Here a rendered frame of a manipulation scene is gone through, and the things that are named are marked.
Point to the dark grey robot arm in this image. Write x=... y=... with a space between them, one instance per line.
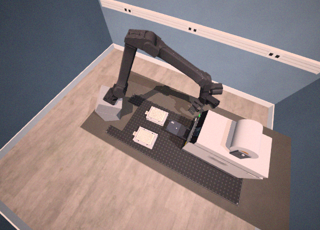
x=152 y=44

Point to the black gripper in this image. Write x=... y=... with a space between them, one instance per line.
x=197 y=101

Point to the white roll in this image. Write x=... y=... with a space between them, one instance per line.
x=247 y=137

